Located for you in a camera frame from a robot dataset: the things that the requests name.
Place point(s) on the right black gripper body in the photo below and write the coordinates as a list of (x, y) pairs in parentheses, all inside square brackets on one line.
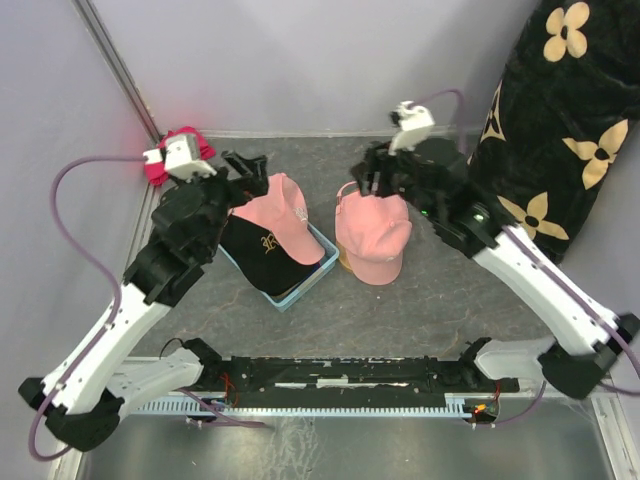
[(395, 177)]

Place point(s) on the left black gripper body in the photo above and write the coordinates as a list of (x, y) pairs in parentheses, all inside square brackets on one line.
[(214, 187)]

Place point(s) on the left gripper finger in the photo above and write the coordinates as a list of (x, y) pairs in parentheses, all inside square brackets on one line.
[(250, 168), (249, 188)]

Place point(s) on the pink cap with R logo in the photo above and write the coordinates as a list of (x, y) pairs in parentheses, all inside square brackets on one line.
[(283, 212)]

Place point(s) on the plain pink cap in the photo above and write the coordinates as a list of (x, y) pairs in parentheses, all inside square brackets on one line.
[(374, 231)]

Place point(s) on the black cap gold R logo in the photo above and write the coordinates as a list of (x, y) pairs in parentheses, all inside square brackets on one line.
[(261, 259)]

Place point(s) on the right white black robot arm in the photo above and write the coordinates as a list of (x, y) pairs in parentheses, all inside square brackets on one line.
[(586, 338)]

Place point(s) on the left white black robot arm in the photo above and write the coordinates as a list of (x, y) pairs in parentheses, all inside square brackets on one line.
[(80, 402)]

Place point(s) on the red cloth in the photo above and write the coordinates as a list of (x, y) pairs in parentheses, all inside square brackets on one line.
[(154, 160)]

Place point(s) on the wooden hat stand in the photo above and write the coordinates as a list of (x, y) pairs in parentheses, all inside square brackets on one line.
[(343, 258)]

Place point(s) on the light blue plastic basket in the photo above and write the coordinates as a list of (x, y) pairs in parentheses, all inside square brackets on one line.
[(286, 299)]

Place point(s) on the black floral blanket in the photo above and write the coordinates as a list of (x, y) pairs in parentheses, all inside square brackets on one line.
[(566, 101)]

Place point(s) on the aluminium corner profile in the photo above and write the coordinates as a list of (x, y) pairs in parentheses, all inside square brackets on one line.
[(97, 29)]

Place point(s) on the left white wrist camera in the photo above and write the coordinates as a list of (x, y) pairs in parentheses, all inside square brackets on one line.
[(182, 159)]

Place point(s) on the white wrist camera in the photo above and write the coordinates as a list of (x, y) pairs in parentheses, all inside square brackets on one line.
[(414, 124), (182, 159)]

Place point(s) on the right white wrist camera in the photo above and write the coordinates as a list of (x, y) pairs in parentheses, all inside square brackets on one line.
[(414, 124)]

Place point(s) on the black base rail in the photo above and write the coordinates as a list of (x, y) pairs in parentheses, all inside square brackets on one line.
[(346, 382)]

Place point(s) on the light blue cable duct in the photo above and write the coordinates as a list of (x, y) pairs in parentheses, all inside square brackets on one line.
[(454, 407)]

